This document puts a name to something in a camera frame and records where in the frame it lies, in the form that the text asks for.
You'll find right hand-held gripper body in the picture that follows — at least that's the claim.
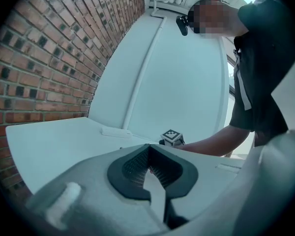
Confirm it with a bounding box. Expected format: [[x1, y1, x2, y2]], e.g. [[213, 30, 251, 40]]
[[158, 129, 186, 147]]

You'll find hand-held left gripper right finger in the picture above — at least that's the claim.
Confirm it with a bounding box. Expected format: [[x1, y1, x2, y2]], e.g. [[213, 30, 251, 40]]
[[149, 144, 247, 230]]

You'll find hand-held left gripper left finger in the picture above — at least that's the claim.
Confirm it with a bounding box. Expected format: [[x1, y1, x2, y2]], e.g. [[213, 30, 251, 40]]
[[24, 143, 171, 236]]

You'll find person's right forearm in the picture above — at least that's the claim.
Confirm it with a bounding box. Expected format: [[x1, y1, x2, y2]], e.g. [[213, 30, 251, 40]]
[[177, 125, 251, 157]]

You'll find white square table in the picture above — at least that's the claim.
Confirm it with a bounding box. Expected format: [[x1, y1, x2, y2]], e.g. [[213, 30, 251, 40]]
[[5, 117, 246, 196]]

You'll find dark framed window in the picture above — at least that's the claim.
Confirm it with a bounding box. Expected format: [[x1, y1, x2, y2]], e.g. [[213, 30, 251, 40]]
[[226, 54, 236, 97]]

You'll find person's black clothing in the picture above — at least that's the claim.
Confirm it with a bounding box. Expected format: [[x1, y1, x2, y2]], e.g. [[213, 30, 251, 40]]
[[230, 0, 295, 147]]

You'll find person's head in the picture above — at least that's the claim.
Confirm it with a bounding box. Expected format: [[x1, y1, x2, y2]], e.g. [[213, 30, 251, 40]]
[[186, 0, 249, 38]]

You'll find white wall conduit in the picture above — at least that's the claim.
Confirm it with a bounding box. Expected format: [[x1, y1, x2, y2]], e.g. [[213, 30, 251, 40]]
[[122, 7, 168, 132]]

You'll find black head-worn camera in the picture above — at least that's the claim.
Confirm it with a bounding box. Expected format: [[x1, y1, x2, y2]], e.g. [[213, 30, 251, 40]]
[[176, 15, 189, 36]]

